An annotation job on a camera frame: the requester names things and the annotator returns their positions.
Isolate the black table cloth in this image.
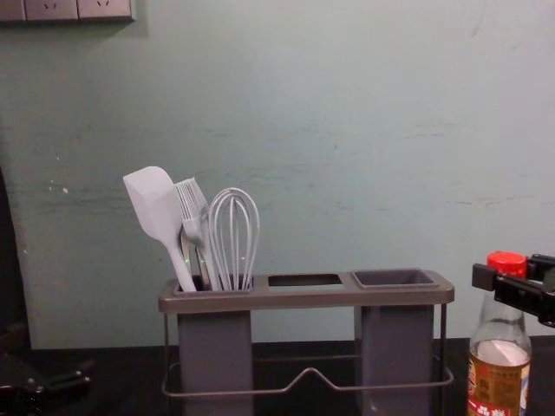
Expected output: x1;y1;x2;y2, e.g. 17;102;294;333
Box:
0;332;555;416

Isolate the grey wall socket panel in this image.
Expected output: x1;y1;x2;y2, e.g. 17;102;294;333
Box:
0;0;134;23

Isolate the pale grey silicone spatula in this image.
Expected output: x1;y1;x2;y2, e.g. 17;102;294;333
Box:
122;165;198;293

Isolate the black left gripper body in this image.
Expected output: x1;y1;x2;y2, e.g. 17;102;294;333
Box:
0;346;60;416

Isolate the pale grey silicone brush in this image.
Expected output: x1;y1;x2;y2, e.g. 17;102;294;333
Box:
173;177;223;291

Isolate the grey plastic rack cup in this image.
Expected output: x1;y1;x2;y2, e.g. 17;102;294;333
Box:
351;268;437;416
173;274;255;416

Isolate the pale grey silicone whisk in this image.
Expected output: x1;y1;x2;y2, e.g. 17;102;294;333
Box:
208;186;262;291

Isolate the clear bottle with red cap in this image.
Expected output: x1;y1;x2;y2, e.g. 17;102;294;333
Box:
467;250;534;416

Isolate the steel utensil handle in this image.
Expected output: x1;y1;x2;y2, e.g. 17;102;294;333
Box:
178;227;210;289

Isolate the grey metal utensil rack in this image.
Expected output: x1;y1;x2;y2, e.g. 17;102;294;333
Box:
157;268;456;398

